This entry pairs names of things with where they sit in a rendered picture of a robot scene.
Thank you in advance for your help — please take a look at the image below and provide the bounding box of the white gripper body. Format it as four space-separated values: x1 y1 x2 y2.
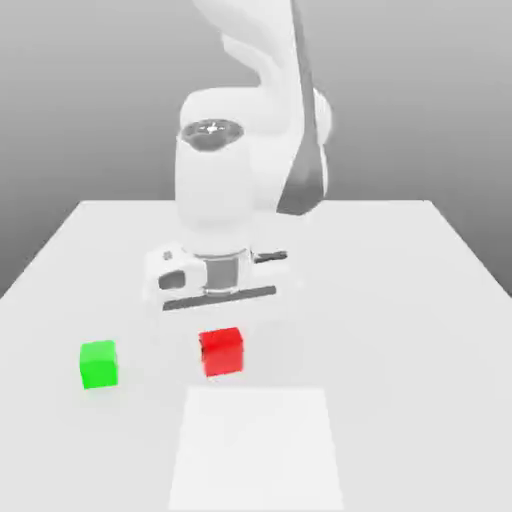
151 279 297 326

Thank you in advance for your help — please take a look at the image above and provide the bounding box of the small red cube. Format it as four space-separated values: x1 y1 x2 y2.
198 326 245 378

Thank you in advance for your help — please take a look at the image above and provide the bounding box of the small green cube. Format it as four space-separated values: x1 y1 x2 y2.
79 339 120 390

